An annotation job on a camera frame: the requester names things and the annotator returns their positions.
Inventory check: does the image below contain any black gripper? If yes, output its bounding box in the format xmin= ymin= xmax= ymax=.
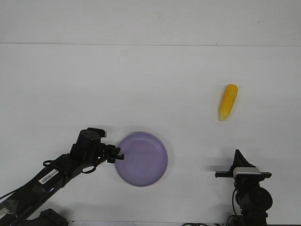
xmin=70 ymin=128 xmax=124 ymax=166
xmin=215 ymin=149 xmax=271 ymax=188

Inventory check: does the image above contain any purple round plate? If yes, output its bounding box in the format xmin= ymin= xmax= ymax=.
xmin=115 ymin=132 xmax=168 ymax=187

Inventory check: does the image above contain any yellow toy corn cob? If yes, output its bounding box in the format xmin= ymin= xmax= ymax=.
xmin=219 ymin=84 xmax=238 ymax=121

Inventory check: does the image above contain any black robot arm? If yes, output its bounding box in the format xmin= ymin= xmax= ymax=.
xmin=215 ymin=149 xmax=273 ymax=226
xmin=0 ymin=128 xmax=124 ymax=226

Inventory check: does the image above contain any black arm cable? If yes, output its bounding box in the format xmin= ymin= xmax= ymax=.
xmin=231 ymin=182 xmax=240 ymax=216

